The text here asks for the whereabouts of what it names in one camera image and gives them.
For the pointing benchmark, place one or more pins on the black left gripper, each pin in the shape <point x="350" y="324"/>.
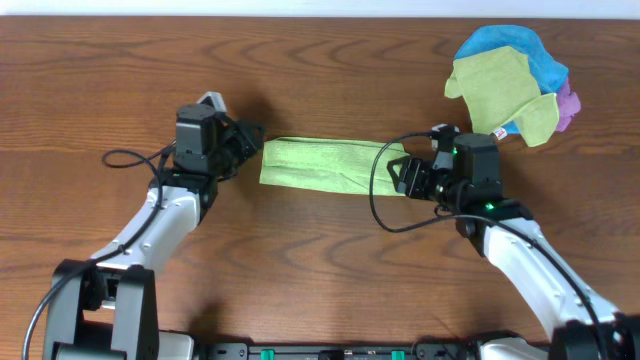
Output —
<point x="240" y="145"/>

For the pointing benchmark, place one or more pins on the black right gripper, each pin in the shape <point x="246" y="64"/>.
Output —
<point x="424" y="170"/>

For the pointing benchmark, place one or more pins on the light green microfiber cloth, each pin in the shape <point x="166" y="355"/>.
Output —
<point x="330" y="165"/>

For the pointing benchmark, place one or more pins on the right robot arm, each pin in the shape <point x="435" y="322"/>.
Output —
<point x="464" y="181"/>

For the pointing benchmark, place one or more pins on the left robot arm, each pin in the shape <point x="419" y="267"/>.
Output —
<point x="105" y="307"/>

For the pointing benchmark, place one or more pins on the olive green cloth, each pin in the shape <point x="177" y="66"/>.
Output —
<point x="498" y="88"/>

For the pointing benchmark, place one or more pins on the purple cloth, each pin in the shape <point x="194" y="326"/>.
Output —
<point x="568" y="104"/>

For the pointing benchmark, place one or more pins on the blue cloth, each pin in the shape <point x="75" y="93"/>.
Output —
<point x="549" y="74"/>

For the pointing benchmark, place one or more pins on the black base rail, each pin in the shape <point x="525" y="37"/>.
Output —
<point x="418" y="351"/>

